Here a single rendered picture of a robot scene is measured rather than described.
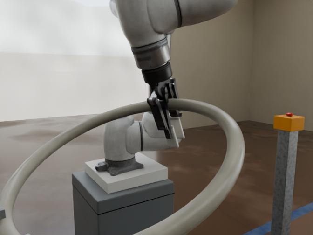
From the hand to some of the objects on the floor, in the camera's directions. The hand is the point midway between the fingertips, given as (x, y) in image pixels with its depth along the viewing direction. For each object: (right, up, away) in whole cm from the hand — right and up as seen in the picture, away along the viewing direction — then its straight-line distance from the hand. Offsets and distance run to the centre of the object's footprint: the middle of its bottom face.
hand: (174, 133), depth 76 cm
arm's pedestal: (-24, -105, +77) cm, 133 cm away
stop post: (+74, -102, +101) cm, 161 cm away
